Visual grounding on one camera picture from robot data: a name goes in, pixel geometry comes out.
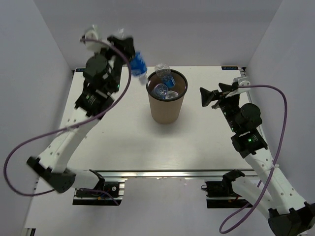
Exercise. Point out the right blue corner sticker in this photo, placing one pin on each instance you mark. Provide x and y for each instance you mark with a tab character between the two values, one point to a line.
229	68

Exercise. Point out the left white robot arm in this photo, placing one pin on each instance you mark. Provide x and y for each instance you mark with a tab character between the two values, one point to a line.
102	77

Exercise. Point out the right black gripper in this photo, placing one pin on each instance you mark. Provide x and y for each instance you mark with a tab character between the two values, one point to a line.
207	96

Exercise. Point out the blue label bottle white cap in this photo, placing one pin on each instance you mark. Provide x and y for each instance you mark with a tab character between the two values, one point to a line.
163	71

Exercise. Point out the green label plastic bottle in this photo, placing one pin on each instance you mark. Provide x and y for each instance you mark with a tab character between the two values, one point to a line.
171	95

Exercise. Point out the small blue cap bottle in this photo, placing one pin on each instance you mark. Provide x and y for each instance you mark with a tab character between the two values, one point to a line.
160	90

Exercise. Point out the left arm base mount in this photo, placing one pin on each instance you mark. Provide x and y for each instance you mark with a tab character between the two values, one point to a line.
98	188

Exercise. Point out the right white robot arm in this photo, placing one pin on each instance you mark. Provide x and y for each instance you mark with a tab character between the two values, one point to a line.
287	212

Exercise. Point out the aluminium table front rail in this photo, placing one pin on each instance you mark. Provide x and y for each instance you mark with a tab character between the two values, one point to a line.
163	173

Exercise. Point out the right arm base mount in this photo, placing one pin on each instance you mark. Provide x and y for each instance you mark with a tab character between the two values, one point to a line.
220	194

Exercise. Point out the brown cylindrical paper bin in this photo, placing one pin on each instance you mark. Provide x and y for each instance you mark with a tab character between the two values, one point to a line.
166	111

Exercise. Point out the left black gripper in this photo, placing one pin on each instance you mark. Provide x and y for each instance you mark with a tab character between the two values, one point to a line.
126	46

